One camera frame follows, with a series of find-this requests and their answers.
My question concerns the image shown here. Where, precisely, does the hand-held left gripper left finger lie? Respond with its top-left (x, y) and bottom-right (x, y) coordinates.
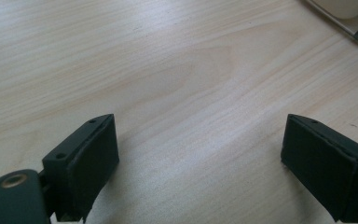
top-left (41, 113), bottom-right (120, 224)

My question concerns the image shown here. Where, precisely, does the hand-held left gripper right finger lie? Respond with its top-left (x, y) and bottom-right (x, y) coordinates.
top-left (280, 113), bottom-right (358, 224)

